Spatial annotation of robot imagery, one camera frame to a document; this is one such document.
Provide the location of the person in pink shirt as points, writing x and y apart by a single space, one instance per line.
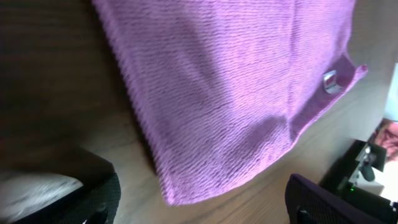
386 137

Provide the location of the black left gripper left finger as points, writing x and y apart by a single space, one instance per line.
72 186

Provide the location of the pink-purple microfiber cloth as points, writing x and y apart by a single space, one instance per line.
223 89

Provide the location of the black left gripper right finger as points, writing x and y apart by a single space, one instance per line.
307 202

